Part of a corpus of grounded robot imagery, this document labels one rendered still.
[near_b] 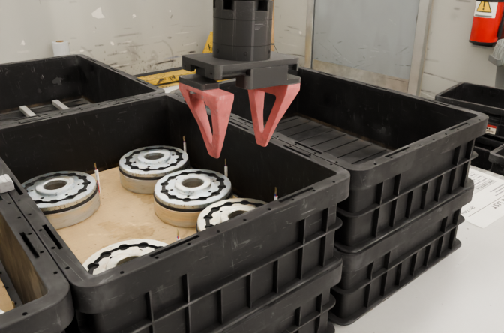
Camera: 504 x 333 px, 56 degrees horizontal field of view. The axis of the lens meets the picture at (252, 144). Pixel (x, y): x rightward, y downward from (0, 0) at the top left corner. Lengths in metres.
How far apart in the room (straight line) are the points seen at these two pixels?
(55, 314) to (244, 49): 0.27
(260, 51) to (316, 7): 3.60
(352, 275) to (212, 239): 0.26
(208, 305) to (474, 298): 0.42
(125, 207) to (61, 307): 0.31
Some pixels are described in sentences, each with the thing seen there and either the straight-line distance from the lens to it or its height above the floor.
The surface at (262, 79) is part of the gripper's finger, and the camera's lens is 0.45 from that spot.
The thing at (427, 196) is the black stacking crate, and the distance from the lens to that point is 0.69.
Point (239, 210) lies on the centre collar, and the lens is 0.56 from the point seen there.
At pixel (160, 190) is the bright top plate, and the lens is 0.62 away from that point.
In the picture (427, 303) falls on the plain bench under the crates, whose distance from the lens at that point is 0.73.
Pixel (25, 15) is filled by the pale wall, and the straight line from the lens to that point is 3.98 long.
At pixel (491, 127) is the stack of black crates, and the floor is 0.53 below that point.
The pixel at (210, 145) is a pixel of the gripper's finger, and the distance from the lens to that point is 0.47.
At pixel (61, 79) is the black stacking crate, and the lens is 1.14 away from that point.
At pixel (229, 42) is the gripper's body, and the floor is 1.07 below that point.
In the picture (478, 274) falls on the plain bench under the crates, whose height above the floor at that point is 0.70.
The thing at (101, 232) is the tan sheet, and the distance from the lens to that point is 0.62.
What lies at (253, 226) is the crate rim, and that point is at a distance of 0.43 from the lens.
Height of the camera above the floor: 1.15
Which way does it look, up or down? 23 degrees down
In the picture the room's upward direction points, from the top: straight up
